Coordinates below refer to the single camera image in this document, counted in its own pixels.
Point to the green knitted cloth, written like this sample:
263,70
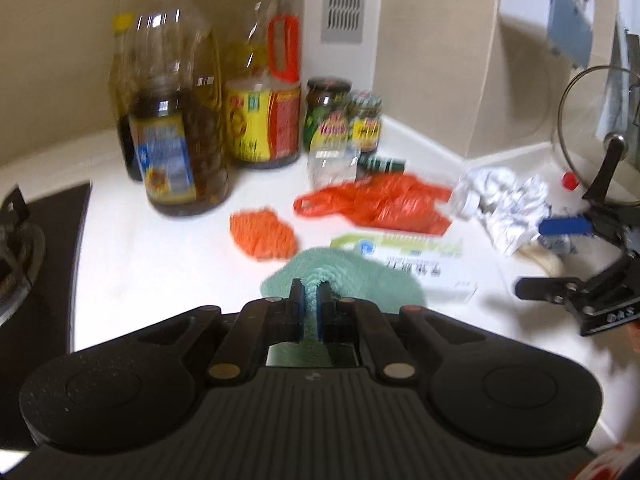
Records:
350,275

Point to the clear yellow oil bottle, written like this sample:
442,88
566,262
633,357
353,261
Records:
212,75

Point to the white green medicine box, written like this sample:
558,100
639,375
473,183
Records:
430,265

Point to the black lid sauce jar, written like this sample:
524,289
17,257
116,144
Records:
325,110

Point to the green label plastic bottle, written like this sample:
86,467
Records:
382,165

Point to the blue label oil bottle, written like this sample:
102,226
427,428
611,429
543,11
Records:
170,160

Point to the red plastic bag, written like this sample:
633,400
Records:
385,200

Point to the clear plastic cup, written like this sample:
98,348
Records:
330,167

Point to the yellow cap dark bottle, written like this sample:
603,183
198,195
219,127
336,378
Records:
120,110

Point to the black gas stove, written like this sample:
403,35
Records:
50,270

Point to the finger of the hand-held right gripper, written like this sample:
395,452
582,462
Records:
565,226
550,290

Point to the red bottle cap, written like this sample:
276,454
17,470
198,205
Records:
570,181

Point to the white blue wall appliance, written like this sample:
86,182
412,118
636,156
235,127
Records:
570,15

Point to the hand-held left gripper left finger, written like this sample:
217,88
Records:
298,310

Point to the checkered lid sauce jar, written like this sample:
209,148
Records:
365,130

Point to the glass pot lid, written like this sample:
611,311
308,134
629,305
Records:
607,170

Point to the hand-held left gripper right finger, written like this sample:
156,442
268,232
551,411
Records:
324,310

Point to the black pan support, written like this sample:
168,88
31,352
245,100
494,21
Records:
15,205

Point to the orange mesh net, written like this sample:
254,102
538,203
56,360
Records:
260,235

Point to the white paper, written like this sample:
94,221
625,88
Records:
495,210

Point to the person's red white clothing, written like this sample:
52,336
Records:
610,465

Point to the small wall vent grille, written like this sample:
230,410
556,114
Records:
342,0

